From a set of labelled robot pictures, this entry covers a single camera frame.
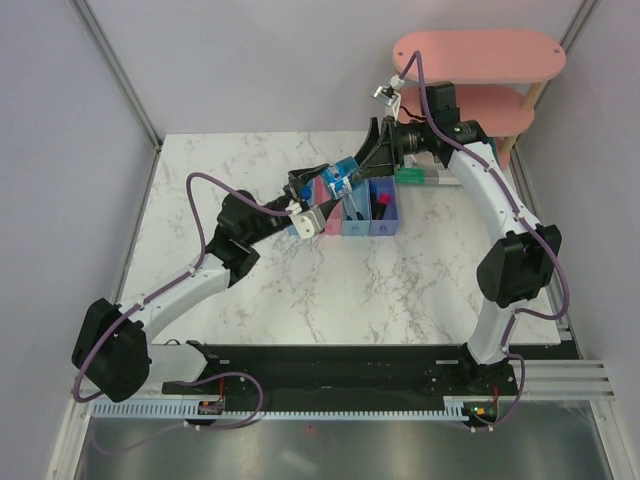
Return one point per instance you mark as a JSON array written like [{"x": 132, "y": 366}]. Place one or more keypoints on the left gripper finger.
[
  {"x": 324, "y": 210},
  {"x": 299, "y": 178}
]

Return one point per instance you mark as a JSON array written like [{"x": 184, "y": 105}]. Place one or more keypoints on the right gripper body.
[{"x": 407, "y": 142}]

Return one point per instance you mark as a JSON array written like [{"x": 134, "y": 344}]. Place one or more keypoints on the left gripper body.
[{"x": 294, "y": 192}]

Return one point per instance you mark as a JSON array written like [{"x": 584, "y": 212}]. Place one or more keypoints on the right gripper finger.
[
  {"x": 378, "y": 162},
  {"x": 369, "y": 142}
]

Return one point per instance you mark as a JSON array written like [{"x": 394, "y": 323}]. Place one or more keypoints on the blue white eraser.
[{"x": 306, "y": 193}]

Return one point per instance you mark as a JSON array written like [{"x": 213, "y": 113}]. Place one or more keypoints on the pink drawer bin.
[{"x": 334, "y": 222}]

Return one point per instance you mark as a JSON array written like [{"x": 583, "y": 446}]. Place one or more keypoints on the blue white pen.
[{"x": 353, "y": 204}]

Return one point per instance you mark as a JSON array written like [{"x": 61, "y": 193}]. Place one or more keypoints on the blue round tape dispenser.
[{"x": 338, "y": 178}]

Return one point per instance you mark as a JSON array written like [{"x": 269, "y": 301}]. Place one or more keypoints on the pink black highlighter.
[{"x": 381, "y": 206}]

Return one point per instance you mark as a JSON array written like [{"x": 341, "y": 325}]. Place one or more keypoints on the purple drawer bin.
[{"x": 389, "y": 225}]

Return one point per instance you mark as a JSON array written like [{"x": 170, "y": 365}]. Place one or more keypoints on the light blue drawer bin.
[{"x": 293, "y": 230}]

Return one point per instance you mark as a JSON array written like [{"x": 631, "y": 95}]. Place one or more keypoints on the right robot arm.
[{"x": 523, "y": 253}]

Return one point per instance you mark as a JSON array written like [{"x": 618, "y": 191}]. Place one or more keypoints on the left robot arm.
[{"x": 112, "y": 347}]

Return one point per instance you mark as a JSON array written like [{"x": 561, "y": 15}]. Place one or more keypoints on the green book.
[{"x": 420, "y": 175}]

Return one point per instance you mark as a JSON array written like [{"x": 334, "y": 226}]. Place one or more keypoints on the pink three-tier shelf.
[{"x": 498, "y": 74}]

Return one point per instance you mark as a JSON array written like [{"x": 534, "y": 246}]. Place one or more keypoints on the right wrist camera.
[{"x": 390, "y": 98}]

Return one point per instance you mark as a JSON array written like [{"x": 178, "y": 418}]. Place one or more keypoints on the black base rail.
[{"x": 439, "y": 370}]

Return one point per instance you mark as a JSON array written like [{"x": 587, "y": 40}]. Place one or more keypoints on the aluminium frame rail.
[{"x": 538, "y": 375}]

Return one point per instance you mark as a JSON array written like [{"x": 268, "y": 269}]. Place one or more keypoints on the white cable duct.
[{"x": 195, "y": 409}]

